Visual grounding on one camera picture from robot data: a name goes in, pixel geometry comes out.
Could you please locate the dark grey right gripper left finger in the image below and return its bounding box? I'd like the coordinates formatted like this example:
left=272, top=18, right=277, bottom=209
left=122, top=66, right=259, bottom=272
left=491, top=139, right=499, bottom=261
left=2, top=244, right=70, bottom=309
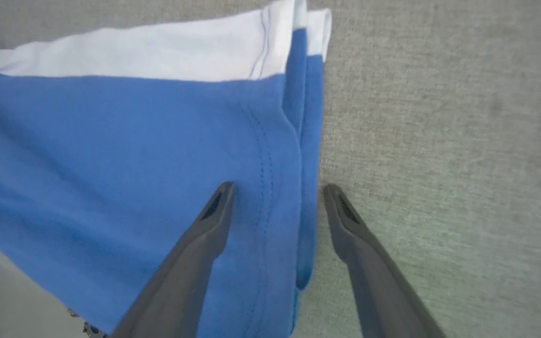
left=110, top=181, right=237, bottom=338

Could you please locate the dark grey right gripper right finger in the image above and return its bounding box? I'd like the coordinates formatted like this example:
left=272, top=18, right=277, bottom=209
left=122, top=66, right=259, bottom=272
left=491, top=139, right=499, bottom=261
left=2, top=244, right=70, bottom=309
left=323, top=183, right=446, bottom=338

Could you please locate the blue garment with white trim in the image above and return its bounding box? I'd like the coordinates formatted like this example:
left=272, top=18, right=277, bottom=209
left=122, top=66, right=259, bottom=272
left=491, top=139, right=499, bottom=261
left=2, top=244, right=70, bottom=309
left=0, top=0, right=332, bottom=338

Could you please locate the grey fabric sofa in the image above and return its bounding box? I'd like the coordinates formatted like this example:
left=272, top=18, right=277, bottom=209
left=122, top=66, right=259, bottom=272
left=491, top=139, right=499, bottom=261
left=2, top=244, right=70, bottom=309
left=0, top=0, right=541, bottom=338

